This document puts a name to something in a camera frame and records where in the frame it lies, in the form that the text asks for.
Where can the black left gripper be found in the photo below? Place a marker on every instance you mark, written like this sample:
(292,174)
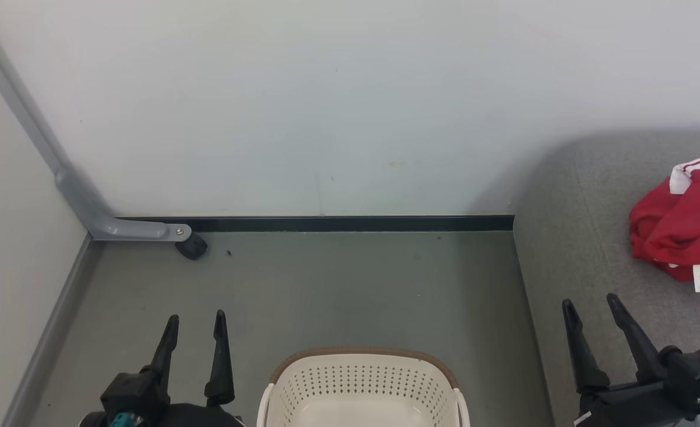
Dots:
(148,403)

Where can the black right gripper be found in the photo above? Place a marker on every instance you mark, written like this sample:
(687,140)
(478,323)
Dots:
(652,403)

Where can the grey fabric sofa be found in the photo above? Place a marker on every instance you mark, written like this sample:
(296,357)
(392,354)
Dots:
(575,249)

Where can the black caster wheel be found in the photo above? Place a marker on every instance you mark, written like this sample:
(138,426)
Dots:
(192,247)

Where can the grey floor skirting strip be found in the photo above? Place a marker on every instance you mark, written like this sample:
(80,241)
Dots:
(47,344)

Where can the cream perforated laundry basket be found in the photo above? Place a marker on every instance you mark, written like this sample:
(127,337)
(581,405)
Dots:
(361,379)

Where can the black baseboard strip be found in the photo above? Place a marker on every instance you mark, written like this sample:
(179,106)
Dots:
(355,224)

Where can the grey metal frame leg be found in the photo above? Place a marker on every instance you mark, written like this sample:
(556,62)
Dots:
(106,227)

